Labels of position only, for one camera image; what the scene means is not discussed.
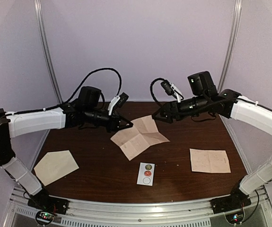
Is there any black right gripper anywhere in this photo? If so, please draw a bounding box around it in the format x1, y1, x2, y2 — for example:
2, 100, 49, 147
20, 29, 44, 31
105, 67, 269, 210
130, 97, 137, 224
152, 94, 209, 123

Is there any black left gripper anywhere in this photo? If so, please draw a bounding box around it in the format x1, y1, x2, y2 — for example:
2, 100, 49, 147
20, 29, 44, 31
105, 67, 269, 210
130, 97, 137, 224
85, 107, 133, 134

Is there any tan letter paper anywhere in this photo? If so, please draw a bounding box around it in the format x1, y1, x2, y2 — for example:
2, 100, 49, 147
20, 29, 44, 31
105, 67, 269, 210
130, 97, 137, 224
111, 115, 169, 161

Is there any cream envelope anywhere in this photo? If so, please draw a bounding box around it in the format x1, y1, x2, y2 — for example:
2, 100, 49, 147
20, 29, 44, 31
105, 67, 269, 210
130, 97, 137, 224
34, 150, 79, 186

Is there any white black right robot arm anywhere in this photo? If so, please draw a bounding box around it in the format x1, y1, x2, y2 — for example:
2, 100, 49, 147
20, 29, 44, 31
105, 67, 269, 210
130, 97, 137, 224
149, 71, 272, 209

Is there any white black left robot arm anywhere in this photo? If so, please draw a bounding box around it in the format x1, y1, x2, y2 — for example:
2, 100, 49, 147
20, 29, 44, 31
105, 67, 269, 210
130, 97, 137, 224
0, 86, 133, 210

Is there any green round sticker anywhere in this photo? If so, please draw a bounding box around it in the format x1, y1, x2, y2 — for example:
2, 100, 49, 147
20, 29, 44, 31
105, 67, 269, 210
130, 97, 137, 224
145, 165, 152, 170

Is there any white sticker sheet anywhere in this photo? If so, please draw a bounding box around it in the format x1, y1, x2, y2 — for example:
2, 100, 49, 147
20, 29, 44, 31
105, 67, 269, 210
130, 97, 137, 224
137, 162, 155, 186

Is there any red round sticker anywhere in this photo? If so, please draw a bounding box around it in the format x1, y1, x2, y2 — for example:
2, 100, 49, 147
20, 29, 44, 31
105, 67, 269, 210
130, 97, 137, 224
144, 171, 152, 176

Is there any lined stationery sheet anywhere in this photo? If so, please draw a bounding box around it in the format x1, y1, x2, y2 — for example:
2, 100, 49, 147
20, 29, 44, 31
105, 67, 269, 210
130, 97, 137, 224
190, 148, 231, 174

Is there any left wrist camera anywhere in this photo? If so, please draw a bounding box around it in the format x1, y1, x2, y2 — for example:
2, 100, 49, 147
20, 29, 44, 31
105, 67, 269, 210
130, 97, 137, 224
107, 92, 129, 116

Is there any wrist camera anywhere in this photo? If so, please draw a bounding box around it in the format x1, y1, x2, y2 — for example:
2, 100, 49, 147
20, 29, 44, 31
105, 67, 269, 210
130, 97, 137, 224
161, 80, 184, 103
107, 92, 129, 116

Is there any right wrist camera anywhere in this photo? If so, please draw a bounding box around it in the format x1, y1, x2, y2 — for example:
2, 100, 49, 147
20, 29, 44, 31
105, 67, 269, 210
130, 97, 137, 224
161, 80, 184, 103

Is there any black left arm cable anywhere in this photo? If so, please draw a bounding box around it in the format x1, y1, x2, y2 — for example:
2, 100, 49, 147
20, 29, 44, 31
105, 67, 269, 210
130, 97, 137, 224
60, 68, 123, 105

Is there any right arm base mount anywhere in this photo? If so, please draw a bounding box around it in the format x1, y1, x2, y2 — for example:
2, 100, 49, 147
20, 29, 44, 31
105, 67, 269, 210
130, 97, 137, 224
210, 189, 251, 226

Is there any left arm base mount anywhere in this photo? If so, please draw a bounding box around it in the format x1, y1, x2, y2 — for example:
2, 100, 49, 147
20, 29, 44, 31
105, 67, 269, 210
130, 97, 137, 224
25, 188, 69, 227

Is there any aluminium frame post rear left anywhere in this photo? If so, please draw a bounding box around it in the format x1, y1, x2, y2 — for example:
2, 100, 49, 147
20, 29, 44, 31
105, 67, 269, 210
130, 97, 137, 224
34, 0, 63, 104

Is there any aluminium frame post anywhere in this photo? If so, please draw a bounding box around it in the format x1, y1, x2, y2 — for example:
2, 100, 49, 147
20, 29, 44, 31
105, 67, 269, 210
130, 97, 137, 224
218, 0, 242, 92
34, 0, 63, 104

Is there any aluminium frame post rear right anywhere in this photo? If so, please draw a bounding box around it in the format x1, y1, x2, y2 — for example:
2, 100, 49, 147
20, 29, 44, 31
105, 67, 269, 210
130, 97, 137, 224
218, 0, 242, 92

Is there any aluminium front rail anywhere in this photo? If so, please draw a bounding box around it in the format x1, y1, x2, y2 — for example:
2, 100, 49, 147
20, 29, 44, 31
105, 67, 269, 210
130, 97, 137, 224
1, 187, 272, 227

